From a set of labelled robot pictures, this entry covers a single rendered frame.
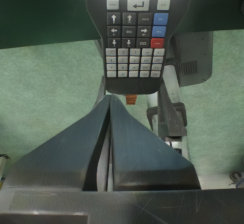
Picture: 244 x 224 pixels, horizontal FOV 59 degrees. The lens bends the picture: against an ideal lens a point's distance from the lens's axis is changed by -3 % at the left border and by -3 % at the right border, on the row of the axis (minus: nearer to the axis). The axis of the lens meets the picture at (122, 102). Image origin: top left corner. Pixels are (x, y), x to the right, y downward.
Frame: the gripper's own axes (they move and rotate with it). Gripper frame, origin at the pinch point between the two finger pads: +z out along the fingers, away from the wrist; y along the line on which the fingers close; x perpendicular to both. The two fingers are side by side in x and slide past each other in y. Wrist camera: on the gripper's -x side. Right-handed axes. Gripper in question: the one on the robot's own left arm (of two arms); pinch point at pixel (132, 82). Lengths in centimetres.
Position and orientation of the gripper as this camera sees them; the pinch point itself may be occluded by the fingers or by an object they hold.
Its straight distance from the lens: 27.6
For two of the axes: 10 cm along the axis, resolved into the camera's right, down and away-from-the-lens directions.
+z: -0.1, -9.9, 1.4
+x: -0.1, 1.4, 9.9
